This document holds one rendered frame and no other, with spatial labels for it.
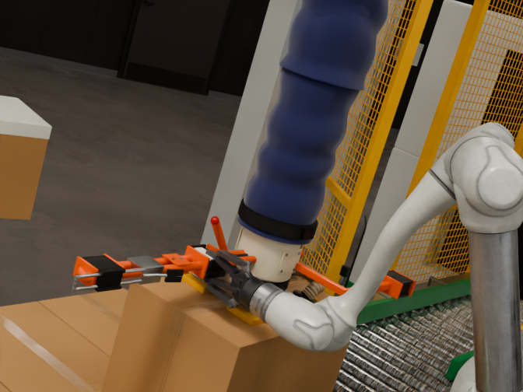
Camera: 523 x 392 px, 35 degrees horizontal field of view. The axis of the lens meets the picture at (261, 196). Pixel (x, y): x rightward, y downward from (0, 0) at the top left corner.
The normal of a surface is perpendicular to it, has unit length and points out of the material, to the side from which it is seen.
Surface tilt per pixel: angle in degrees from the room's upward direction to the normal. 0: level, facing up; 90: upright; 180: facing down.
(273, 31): 90
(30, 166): 90
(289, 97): 103
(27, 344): 0
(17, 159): 90
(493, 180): 84
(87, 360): 0
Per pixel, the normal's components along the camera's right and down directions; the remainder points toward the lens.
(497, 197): -0.03, 0.07
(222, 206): -0.62, 0.03
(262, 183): -0.68, -0.32
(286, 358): 0.76, 0.37
